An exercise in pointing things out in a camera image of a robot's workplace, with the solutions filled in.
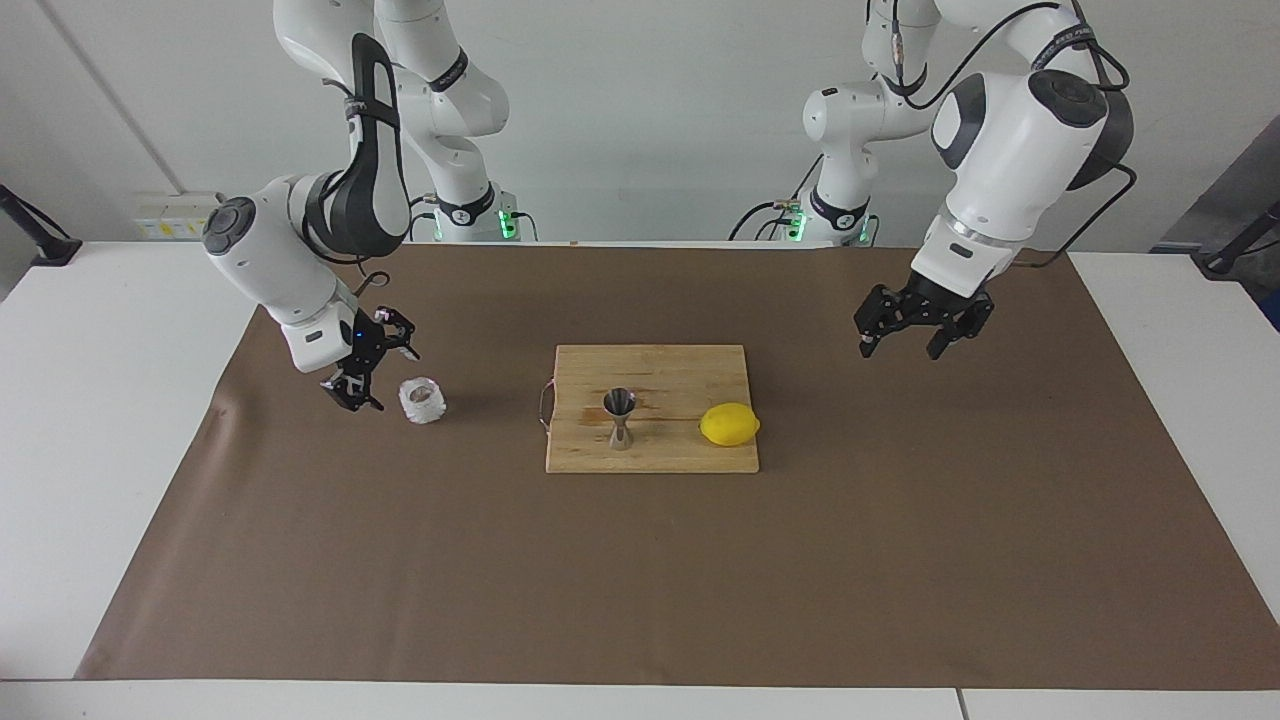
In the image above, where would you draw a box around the wooden cutting board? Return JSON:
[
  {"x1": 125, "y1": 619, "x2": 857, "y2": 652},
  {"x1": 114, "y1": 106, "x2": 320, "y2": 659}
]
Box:
[{"x1": 537, "y1": 344, "x2": 761, "y2": 475}]

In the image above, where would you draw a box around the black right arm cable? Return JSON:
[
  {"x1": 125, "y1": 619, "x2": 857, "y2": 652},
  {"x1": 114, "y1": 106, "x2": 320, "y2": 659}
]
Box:
[{"x1": 340, "y1": 255, "x2": 393, "y2": 301}]

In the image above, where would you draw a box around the black left base cable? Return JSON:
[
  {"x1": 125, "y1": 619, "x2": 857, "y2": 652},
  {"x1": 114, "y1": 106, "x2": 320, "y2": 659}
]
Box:
[{"x1": 728, "y1": 155, "x2": 813, "y2": 243}]

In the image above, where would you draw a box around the brown paper table mat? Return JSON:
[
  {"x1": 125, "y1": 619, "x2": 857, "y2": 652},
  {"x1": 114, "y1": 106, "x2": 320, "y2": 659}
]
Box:
[{"x1": 75, "y1": 240, "x2": 1280, "y2": 691}]

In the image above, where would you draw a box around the steel double jigger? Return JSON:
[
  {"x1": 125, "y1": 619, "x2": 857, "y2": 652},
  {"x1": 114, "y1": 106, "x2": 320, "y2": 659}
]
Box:
[{"x1": 603, "y1": 388, "x2": 637, "y2": 452}]

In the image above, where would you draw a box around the yellow lemon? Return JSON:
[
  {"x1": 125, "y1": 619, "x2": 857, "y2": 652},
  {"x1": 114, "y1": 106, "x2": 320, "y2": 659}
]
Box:
[{"x1": 698, "y1": 402, "x2": 762, "y2": 448}]

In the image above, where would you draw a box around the black clamp stand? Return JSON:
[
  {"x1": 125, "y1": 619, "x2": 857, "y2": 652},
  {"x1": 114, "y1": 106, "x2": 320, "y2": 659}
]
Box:
[
  {"x1": 1200, "y1": 200, "x2": 1280, "y2": 278},
  {"x1": 0, "y1": 184, "x2": 83, "y2": 267}
]

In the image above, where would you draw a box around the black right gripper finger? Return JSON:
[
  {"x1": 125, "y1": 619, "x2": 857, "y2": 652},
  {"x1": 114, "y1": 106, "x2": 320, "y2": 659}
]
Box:
[
  {"x1": 375, "y1": 307, "x2": 421, "y2": 359},
  {"x1": 320, "y1": 370, "x2": 386, "y2": 413}
]

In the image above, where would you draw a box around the small clear glass cup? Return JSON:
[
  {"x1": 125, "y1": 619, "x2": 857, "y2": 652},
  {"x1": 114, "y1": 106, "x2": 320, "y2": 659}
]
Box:
[{"x1": 398, "y1": 376, "x2": 448, "y2": 426}]

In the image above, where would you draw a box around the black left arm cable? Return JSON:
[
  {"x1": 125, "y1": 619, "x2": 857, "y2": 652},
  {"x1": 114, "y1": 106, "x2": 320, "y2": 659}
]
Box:
[{"x1": 885, "y1": 0, "x2": 1138, "y2": 271}]

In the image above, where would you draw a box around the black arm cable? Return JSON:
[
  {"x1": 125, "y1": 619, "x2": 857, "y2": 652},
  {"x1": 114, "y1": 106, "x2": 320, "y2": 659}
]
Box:
[
  {"x1": 885, "y1": 0, "x2": 1138, "y2": 271},
  {"x1": 340, "y1": 255, "x2": 393, "y2": 301}
]

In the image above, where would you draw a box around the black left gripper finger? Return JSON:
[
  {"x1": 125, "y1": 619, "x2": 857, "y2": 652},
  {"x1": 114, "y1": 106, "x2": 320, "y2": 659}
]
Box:
[
  {"x1": 925, "y1": 298, "x2": 996, "y2": 361},
  {"x1": 853, "y1": 285, "x2": 906, "y2": 358}
]

